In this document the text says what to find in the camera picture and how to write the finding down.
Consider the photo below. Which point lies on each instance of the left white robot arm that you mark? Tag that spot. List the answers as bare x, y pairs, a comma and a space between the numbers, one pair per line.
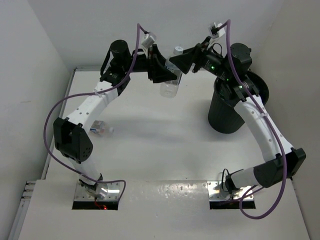
71, 137

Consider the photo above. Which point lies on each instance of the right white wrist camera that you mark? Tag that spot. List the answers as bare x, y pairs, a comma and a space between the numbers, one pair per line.
217, 29

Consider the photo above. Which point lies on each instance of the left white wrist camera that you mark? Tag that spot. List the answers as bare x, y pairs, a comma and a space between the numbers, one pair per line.
148, 40

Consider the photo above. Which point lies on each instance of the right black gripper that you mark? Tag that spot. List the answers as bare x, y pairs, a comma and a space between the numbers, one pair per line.
185, 61

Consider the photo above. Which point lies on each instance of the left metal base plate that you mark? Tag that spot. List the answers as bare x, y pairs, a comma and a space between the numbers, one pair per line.
103, 193

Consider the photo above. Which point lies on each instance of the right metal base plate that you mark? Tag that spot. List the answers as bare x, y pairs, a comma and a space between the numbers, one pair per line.
217, 194

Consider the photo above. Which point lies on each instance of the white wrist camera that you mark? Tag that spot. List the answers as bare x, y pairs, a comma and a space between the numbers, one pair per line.
217, 29
148, 40

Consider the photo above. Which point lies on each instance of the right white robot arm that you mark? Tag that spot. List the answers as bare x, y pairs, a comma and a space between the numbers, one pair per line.
238, 99

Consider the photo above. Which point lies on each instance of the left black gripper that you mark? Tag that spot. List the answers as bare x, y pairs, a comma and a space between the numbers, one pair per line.
157, 73

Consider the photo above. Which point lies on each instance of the metal base plate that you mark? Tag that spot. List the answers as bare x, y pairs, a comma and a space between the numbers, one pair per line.
103, 193
217, 194

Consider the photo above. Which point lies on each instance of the clear bottle red blue label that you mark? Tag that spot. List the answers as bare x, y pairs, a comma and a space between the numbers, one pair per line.
101, 128

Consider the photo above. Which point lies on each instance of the black ribbed waste bin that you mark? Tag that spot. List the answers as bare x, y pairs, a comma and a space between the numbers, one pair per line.
221, 116

